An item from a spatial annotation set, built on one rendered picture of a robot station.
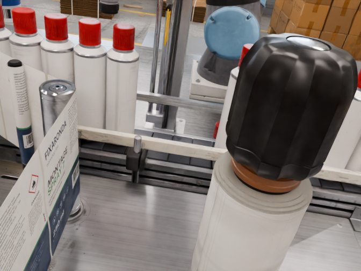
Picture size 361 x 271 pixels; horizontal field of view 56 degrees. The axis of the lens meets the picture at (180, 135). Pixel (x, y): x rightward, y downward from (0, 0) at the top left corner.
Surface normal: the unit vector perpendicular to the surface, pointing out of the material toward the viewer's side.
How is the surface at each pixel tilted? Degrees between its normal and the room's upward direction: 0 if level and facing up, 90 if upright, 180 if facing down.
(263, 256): 92
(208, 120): 0
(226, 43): 96
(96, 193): 0
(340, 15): 88
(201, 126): 0
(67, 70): 90
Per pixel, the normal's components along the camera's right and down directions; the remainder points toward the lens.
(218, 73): -0.29, 0.18
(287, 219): 0.31, 0.58
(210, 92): -0.05, 0.55
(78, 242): 0.13, -0.83
